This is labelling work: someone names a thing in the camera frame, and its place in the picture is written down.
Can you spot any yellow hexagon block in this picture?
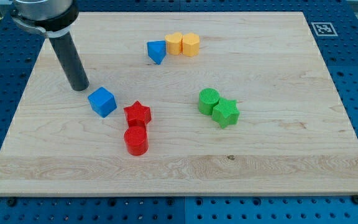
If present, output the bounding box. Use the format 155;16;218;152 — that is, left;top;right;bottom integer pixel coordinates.
182;33;200;57

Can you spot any red cylinder block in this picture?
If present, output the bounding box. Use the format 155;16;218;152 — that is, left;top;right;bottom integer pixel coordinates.
124;126;149;156

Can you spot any yellow heart block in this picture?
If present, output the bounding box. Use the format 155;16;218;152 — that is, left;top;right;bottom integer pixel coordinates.
165;32;183;55

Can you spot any wooden board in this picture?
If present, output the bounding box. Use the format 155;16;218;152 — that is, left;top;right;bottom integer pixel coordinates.
0;12;358;197

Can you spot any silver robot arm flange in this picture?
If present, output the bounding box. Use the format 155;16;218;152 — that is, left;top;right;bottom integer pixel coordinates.
0;0;79;39

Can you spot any red star block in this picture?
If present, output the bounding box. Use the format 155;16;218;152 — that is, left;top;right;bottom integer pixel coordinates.
124;101;152;128

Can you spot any white fiducial marker tag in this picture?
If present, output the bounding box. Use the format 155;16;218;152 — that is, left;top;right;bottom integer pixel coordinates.
311;22;337;37

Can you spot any green cylinder block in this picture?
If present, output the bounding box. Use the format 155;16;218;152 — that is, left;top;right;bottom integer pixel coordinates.
198;88;220;115

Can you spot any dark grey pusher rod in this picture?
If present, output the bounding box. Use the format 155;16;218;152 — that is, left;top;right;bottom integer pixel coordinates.
49;32;89;91

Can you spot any green star block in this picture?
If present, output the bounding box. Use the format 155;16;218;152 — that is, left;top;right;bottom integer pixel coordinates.
212;97;240;129

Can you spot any blue triangle block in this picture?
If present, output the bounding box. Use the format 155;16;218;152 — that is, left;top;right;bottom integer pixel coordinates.
147;40;166;65

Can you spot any blue cube block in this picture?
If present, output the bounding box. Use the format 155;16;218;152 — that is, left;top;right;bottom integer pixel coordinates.
88;86;117;118

